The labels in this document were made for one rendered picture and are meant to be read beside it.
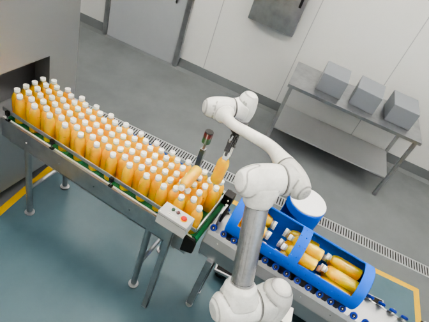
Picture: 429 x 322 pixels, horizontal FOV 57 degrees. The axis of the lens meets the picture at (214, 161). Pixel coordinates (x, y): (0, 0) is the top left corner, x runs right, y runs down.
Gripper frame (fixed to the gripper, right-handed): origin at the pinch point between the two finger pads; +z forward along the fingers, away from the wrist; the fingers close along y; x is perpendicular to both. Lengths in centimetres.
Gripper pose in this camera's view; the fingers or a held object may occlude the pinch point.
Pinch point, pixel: (227, 153)
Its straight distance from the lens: 226.3
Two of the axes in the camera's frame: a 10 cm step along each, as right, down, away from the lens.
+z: -2.7, 7.2, 6.4
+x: -8.4, -5.0, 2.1
